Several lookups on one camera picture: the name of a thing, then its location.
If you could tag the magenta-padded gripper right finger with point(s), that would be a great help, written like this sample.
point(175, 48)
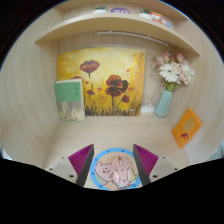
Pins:
point(160, 166)

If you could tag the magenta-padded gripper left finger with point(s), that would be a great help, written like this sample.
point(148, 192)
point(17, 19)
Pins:
point(63, 168)

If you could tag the pink computer mouse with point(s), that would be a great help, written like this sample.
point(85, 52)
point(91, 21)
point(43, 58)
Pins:
point(120, 171)

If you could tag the round cartoon-print mouse pad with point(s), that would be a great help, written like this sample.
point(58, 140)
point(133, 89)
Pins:
point(101, 166)

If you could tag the orange-covered book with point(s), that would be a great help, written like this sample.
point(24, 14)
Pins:
point(186, 128)

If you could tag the pale teal faceted vase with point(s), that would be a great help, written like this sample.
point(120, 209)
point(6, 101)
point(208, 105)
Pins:
point(163, 105)

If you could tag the green-covered book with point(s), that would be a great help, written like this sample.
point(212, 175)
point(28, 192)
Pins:
point(69, 100)

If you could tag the pink and white flower bouquet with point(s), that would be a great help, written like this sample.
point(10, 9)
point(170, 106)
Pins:
point(171, 71)

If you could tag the poppy flower painting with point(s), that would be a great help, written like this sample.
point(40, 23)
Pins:
point(103, 80)

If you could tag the white light bar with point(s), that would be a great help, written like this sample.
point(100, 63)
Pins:
point(133, 36)

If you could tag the wooden wall shelf with ornaments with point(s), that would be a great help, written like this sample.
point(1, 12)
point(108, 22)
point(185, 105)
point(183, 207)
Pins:
point(116, 23)

